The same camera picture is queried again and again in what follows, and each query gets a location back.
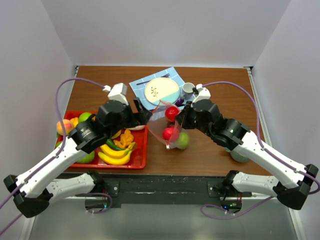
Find white radish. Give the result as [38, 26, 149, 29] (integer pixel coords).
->
[126, 125, 145, 131]

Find red pomegranate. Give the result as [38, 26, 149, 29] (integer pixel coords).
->
[164, 106, 180, 122]

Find clear orange zip top bag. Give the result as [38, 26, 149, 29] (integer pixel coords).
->
[147, 100, 190, 150]

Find red apple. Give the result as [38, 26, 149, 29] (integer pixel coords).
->
[162, 126, 180, 142]

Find green lime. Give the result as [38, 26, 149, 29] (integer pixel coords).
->
[175, 132, 190, 150]

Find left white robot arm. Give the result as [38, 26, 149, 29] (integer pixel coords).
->
[3, 97, 152, 218]

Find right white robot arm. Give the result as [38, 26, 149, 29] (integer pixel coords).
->
[175, 99, 318, 210]

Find purple spoon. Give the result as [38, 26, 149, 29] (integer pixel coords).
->
[175, 98, 185, 107]

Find orange ginger root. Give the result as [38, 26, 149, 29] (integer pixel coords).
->
[113, 129, 134, 149]

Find green chili pepper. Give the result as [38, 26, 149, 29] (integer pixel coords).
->
[106, 139, 124, 151]

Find grey ceramic mug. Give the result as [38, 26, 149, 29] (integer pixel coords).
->
[181, 82, 195, 100]

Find green apple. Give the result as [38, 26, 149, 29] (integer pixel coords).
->
[78, 112, 92, 123]

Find cream and blue plate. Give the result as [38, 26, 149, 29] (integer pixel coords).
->
[144, 77, 180, 106]

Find blue checked cloth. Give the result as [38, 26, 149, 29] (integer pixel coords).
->
[129, 67, 187, 111]

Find red plastic tray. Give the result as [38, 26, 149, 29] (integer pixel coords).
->
[55, 110, 149, 170]

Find yellow banana bunch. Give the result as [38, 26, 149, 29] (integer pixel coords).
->
[98, 142, 137, 166]

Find purple fork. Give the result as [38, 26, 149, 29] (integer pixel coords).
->
[136, 73, 170, 86]

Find peach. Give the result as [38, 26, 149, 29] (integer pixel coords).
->
[56, 119, 75, 136]

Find large green guava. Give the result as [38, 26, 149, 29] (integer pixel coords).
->
[76, 151, 95, 164]

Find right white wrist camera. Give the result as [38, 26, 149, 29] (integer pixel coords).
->
[192, 84, 211, 104]

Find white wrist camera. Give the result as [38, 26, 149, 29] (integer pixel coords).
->
[192, 84, 211, 104]
[102, 83, 129, 105]

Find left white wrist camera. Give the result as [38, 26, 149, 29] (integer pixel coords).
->
[102, 83, 129, 105]

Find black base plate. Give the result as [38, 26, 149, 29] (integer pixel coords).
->
[91, 173, 252, 208]

